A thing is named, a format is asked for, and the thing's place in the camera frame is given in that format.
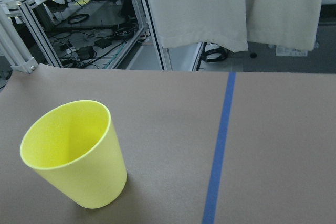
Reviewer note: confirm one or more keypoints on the yellow plastic cup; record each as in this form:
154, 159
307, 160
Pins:
76, 149

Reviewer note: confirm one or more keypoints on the white hanging cloth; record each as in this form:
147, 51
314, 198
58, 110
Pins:
288, 23
184, 22

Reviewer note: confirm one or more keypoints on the aluminium frame rack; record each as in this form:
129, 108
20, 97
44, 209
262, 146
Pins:
72, 33

